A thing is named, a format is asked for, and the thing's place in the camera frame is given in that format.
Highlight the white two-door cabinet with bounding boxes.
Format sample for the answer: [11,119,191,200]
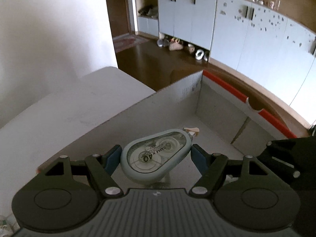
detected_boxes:
[158,0,218,52]

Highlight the low white cabinet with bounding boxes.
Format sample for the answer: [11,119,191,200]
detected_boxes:
[137,16,160,37]

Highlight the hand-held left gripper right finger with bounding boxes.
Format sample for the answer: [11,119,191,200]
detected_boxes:
[190,143,275,198]

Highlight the patterned rug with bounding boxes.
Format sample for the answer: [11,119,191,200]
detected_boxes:
[112,35,150,53]

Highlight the white cabinet with stickers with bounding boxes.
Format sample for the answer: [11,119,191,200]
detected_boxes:
[209,0,316,129]

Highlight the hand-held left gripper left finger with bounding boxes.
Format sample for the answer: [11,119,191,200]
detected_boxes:
[37,144,124,198]

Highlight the brown wooden door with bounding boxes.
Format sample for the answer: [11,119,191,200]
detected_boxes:
[105,0,132,37]

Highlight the white cardboard box orange rim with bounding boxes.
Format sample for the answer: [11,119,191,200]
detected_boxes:
[37,70,298,190]

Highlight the grey correction tape dispenser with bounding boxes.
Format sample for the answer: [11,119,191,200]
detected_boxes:
[120,127,200,184]

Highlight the dark shoes on shelf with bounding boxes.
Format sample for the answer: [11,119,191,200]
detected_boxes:
[138,5,158,19]

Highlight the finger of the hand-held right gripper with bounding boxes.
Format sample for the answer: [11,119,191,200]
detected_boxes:
[257,136,316,179]

